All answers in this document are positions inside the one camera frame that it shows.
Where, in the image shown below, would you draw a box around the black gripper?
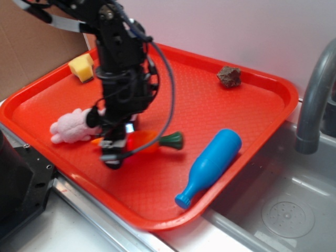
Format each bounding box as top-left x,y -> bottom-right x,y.
86,67 -> 160,170

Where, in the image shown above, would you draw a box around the orange toy carrot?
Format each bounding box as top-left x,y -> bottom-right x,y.
91,130 -> 185,154

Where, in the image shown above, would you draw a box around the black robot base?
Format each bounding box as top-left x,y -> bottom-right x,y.
1,133 -> 55,242

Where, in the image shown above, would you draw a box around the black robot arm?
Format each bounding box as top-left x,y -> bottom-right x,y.
14,1 -> 159,170

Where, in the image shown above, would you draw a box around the pink plush bunny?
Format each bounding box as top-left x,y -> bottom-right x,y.
50,108 -> 101,144

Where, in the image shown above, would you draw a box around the yellow sponge piece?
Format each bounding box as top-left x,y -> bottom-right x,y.
68,54 -> 94,83

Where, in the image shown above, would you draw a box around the blue plastic bottle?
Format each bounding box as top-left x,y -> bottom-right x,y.
175,129 -> 242,209

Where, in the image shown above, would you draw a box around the red plastic tray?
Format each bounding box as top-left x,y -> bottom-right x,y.
1,46 -> 298,231

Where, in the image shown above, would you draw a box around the brown rock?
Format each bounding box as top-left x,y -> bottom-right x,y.
216,66 -> 241,88

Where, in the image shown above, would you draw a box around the brown cardboard panel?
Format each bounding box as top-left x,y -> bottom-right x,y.
1,1 -> 89,100

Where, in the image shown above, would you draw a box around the grey sink basin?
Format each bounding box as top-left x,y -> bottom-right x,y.
204,123 -> 335,251

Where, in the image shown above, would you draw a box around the grey faucet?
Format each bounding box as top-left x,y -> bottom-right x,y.
295,39 -> 335,154

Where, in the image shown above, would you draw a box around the grey braided cable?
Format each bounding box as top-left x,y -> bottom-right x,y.
115,0 -> 177,160

